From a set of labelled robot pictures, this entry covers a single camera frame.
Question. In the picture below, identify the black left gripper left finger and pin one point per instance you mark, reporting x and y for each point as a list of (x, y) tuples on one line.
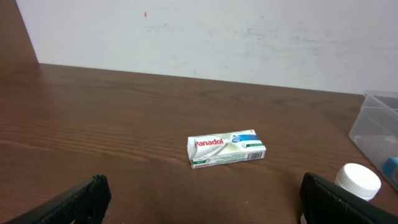
[(85, 203)]

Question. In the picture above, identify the white green Panadol box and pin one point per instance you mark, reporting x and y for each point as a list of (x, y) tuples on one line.
[(224, 148)]

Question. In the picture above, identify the blue Kool Fever box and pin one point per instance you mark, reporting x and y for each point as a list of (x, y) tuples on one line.
[(390, 170)]

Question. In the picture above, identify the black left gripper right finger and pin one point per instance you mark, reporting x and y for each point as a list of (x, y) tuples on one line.
[(324, 202)]

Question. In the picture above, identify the clear plastic container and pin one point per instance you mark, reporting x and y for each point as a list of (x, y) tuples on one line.
[(375, 130)]

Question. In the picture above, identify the black bottle white cap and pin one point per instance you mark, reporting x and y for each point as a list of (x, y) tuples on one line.
[(358, 180)]

